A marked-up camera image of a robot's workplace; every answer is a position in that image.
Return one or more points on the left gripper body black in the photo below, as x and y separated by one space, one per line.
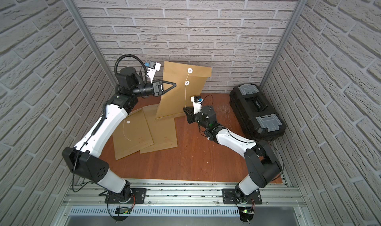
158 88

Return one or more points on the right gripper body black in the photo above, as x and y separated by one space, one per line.
198 119

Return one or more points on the brown kraft file bag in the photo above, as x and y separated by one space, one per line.
190 80

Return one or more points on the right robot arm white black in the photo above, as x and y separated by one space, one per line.
261 161

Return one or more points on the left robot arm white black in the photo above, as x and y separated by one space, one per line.
135 79

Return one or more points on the middle brown file bag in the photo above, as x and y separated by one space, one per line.
163 132

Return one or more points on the left brown file bag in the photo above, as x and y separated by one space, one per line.
132 135

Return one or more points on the black plastic toolbox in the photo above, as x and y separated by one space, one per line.
256 115

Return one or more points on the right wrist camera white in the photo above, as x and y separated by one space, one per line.
197 102

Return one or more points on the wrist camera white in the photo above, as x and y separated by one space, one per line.
197 102
152 68

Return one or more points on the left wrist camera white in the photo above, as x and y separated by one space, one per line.
152 68

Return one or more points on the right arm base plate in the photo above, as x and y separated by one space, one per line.
230 196

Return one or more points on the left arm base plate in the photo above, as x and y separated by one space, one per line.
138 194

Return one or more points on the aluminium rail frame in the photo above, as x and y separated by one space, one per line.
175 198

